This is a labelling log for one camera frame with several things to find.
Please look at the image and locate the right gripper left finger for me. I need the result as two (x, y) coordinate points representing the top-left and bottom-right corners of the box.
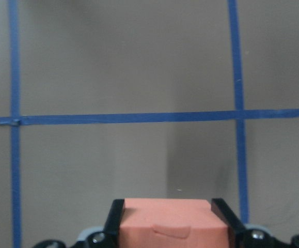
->
(86, 198), (125, 248)

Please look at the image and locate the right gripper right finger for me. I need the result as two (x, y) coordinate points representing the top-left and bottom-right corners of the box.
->
(210, 198), (271, 248)

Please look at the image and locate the orange foam block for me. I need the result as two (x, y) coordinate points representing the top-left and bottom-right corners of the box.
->
(118, 198), (229, 247)

